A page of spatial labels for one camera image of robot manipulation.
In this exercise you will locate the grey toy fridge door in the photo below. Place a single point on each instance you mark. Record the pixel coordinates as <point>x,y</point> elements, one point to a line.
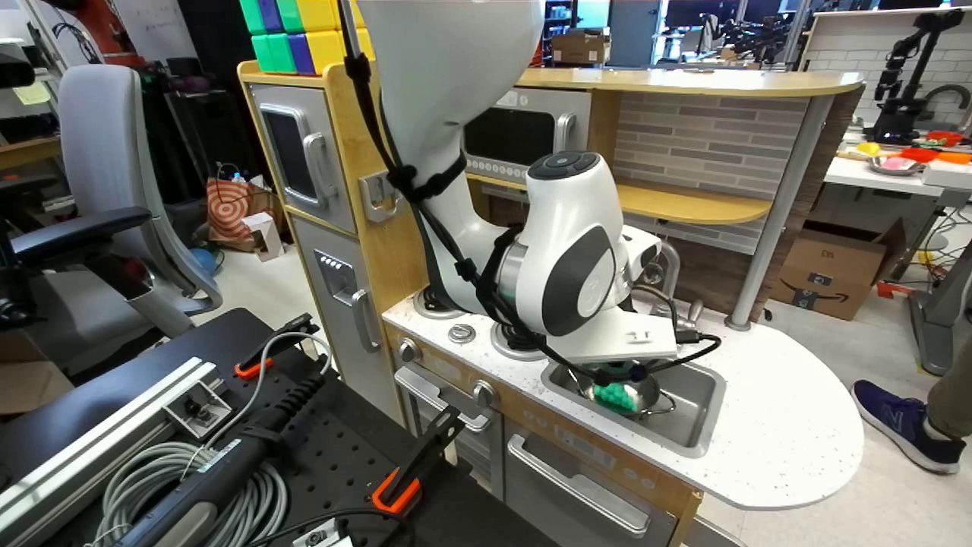
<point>340,345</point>

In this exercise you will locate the colourful foam block cube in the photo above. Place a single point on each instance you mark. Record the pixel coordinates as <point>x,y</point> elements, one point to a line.
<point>304,34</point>

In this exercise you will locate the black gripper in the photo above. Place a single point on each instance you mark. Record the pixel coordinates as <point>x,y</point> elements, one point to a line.
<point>608,368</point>

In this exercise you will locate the silver oven front knob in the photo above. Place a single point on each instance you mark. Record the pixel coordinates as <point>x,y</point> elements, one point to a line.
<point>408,350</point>
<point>483,391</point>

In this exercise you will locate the large cardboard box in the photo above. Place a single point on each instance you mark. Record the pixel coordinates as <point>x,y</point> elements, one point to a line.
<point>831,267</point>

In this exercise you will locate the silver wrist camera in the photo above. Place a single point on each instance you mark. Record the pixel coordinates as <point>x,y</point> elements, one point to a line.
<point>626,338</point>

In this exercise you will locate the grey toy dishwasher door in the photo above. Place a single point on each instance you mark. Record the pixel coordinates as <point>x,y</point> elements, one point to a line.
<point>549,504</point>

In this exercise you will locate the white work table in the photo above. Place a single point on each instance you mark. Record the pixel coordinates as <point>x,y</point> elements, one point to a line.
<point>882,178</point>

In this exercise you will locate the black background robot arm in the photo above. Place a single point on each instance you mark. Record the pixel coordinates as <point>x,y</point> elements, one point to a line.
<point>900,80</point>

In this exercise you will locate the long black tube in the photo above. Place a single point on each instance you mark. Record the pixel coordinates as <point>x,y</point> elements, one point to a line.
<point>276,413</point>

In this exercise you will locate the small silver stove knob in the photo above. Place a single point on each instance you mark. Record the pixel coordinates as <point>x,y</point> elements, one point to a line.
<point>462,332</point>

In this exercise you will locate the green toy grapes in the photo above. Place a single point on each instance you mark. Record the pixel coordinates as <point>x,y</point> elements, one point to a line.
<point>618,397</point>

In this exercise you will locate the grey toy freezer door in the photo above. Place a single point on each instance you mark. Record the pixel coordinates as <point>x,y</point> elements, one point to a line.
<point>330,126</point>

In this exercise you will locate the black clamp large orange grip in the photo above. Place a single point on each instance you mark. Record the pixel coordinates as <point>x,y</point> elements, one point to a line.
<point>402,487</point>

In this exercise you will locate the wooden toy play kitchen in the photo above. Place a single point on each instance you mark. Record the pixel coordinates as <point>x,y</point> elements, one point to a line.
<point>790,427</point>

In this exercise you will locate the grey office chair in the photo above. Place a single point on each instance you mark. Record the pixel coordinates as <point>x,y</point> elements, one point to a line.
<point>102,141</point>

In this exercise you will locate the silver toy faucet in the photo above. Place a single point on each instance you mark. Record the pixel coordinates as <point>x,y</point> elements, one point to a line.
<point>673,291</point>

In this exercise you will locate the black clamp small orange grip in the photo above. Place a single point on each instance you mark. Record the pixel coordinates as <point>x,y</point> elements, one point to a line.
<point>255,368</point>

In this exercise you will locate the grey toy wall phone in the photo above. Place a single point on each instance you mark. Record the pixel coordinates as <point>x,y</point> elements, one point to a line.
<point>378,203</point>

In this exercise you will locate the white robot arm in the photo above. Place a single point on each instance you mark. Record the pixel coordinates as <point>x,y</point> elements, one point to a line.
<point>444,80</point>

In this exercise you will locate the grey toy sink basin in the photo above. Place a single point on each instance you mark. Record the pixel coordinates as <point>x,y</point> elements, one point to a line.
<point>700,413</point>

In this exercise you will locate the aluminium extrusion rail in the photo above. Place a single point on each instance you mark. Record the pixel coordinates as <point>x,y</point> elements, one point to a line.
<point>102,427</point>

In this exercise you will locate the grey toy microwave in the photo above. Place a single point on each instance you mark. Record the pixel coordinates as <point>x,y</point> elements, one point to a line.
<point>569,122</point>

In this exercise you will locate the patterned orange woven bag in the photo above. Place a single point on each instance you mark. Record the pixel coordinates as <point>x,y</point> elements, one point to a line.
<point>230,207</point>

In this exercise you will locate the standing person olive trousers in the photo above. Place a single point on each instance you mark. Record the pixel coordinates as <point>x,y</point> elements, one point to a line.
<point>958,400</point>

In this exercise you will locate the grey toy oven door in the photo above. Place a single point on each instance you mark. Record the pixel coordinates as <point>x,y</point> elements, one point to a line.
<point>444,427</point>

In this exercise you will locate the small steel pot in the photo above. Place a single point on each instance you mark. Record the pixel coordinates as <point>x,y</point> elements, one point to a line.
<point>663,397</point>

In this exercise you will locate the black toy stove burner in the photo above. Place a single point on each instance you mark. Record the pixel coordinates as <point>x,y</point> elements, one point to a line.
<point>512,345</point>
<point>429,303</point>

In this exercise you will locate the blue sneaker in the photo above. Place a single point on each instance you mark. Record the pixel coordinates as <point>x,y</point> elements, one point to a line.
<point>900,420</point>

